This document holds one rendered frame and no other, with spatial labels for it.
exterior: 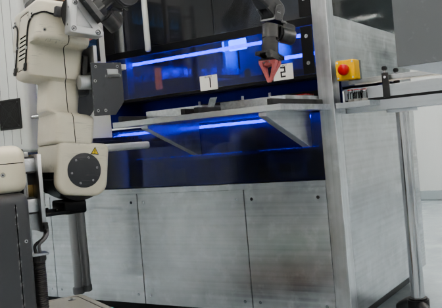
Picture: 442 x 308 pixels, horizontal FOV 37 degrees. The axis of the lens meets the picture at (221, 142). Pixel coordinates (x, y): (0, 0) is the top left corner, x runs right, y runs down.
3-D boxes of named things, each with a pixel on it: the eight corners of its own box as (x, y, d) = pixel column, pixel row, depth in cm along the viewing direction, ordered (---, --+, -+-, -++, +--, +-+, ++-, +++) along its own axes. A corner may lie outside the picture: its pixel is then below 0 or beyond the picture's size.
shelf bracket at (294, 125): (304, 147, 247) (302, 112, 247) (312, 146, 245) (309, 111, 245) (261, 152, 218) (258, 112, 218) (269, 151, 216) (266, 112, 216)
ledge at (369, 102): (350, 108, 251) (349, 103, 251) (383, 104, 244) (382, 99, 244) (335, 108, 240) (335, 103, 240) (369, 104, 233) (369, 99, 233)
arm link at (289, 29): (260, 6, 231) (276, 2, 224) (285, 13, 238) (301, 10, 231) (256, 40, 231) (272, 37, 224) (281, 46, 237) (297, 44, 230)
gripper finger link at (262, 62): (285, 84, 228) (285, 58, 229) (275, 79, 222) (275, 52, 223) (267, 86, 231) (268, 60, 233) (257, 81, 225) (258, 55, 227)
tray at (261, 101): (266, 112, 264) (265, 102, 264) (326, 105, 250) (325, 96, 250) (221, 112, 235) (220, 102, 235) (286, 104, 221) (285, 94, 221)
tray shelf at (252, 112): (187, 125, 285) (187, 120, 285) (339, 109, 247) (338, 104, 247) (112, 128, 244) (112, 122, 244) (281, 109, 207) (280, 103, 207)
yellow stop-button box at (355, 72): (343, 81, 244) (342, 62, 244) (362, 79, 240) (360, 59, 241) (336, 81, 238) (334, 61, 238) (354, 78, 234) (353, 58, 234)
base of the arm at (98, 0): (68, 6, 192) (81, -4, 182) (87, -10, 196) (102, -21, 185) (87, 29, 195) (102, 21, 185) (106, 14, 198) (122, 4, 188)
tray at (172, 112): (196, 119, 282) (195, 111, 282) (248, 113, 268) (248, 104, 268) (147, 120, 253) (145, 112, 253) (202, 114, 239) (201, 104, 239)
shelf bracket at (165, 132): (195, 154, 273) (193, 124, 273) (201, 154, 272) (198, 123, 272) (143, 160, 245) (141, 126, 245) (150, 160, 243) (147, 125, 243)
